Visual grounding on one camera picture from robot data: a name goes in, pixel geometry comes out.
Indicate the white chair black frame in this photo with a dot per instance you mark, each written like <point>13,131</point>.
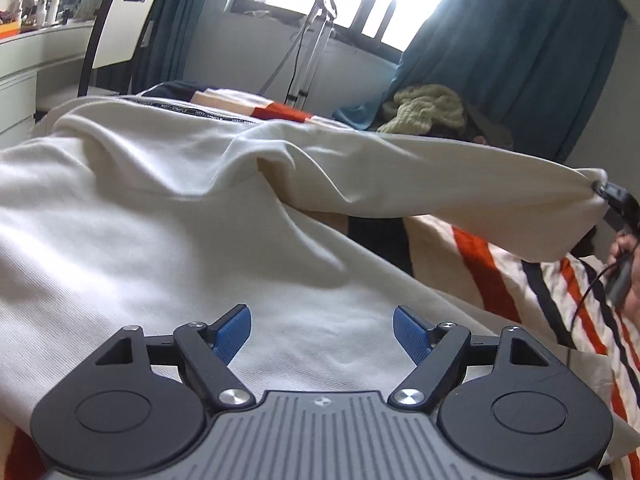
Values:
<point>122,25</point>

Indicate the garment steamer stand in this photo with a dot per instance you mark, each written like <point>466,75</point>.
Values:
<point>312,45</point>

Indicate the yellow knit cloth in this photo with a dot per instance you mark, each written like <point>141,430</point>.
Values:
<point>430,110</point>

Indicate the person's right hand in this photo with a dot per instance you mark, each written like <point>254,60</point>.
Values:
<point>625,245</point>

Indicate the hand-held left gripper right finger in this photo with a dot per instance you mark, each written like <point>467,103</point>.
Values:
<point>412,332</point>

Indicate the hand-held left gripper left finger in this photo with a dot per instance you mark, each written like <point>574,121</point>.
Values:
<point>232,330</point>

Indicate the white sweater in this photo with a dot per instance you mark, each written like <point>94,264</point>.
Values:
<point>200,220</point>

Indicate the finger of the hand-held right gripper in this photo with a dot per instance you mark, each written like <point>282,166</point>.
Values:
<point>615,194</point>

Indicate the white dressing table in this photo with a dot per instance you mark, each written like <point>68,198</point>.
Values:
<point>30,75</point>

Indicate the orange box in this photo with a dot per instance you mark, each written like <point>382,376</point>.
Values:
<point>10,31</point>

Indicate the white bottle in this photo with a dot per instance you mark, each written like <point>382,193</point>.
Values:
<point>54,10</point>

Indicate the striped blanket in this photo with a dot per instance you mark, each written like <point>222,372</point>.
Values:
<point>500,280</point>

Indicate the olive garment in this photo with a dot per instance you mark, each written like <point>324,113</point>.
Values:
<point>492,127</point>

